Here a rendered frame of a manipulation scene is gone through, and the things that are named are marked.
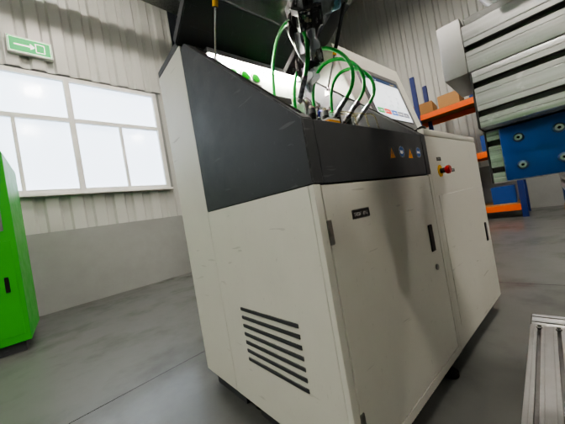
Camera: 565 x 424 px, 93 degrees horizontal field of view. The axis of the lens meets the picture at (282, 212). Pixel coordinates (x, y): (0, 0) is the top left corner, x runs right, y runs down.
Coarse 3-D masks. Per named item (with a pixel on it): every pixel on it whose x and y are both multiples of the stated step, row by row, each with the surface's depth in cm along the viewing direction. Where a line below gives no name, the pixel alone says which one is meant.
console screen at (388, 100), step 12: (372, 72) 154; (384, 84) 158; (396, 84) 171; (384, 96) 152; (396, 96) 163; (372, 108) 137; (384, 108) 146; (396, 108) 156; (408, 108) 168; (408, 120) 160
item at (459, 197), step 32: (320, 64) 142; (352, 96) 130; (448, 160) 122; (448, 192) 118; (480, 192) 149; (448, 224) 113; (480, 224) 142; (448, 256) 110; (480, 256) 136; (480, 288) 130; (480, 320) 125
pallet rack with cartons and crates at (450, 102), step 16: (416, 96) 540; (448, 96) 514; (416, 112) 542; (432, 112) 523; (448, 112) 549; (464, 112) 553; (432, 128) 596; (480, 160) 544; (496, 192) 485; (512, 192) 470; (496, 208) 472; (512, 208) 457; (528, 208) 502
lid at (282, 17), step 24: (192, 0) 96; (240, 0) 105; (264, 0) 109; (192, 24) 102; (216, 24) 106; (240, 24) 110; (264, 24) 115; (336, 24) 132; (216, 48) 113; (240, 48) 118; (264, 48) 124; (288, 48) 130
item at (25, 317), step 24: (0, 168) 216; (0, 192) 214; (0, 216) 212; (0, 240) 211; (24, 240) 265; (0, 264) 210; (24, 264) 241; (0, 288) 208; (24, 288) 221; (0, 312) 207; (24, 312) 215; (0, 336) 205; (24, 336) 214
